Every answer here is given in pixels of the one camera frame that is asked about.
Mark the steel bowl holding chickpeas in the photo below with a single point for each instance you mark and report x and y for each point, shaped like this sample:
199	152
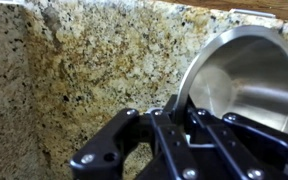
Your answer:
250	76

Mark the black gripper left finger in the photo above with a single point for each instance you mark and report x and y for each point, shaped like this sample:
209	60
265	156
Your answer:
100	150

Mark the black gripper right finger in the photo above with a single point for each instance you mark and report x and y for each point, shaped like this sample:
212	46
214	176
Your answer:
257	150

